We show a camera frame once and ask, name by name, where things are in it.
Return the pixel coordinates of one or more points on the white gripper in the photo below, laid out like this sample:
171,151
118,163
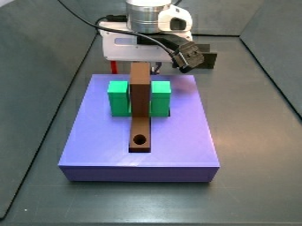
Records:
122,48

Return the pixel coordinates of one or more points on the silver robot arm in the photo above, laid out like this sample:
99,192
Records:
155,18

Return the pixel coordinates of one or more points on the black angle fixture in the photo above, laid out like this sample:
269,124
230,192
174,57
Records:
205,57

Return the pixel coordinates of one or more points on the red peg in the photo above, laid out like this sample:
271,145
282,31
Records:
114,67

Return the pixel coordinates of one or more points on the green left block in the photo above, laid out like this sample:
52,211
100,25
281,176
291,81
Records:
118,98

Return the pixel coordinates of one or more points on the green block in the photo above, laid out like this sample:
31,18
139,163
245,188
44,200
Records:
160,94
118,98

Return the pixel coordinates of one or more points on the green right block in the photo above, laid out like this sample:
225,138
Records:
160,94

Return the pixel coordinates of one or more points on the brown L-shaped block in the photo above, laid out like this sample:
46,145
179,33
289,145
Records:
139,97

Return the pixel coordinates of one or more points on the purple base block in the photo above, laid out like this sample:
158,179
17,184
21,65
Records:
124,149

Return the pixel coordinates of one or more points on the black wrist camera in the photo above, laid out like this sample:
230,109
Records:
187,57

